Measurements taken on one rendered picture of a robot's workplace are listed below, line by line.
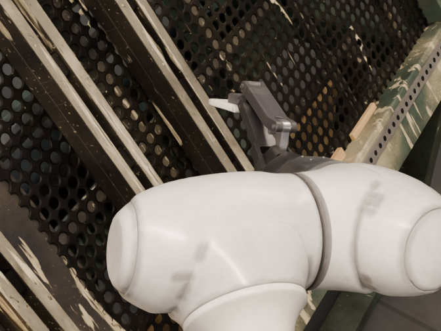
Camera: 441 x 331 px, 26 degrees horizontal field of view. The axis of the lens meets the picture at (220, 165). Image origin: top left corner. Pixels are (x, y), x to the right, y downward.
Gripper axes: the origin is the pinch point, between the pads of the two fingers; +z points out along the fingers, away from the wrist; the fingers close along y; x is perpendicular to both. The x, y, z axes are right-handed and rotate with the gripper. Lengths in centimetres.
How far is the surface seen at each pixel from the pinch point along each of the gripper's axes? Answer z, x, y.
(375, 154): 68, -70, -10
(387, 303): 125, -121, -64
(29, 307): 29.2, 13.7, -27.1
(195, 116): 50, -19, -1
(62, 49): 43.3, 7.3, 9.3
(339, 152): 70, -63, -10
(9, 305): 29.0, 16.7, -26.6
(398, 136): 73, -80, -7
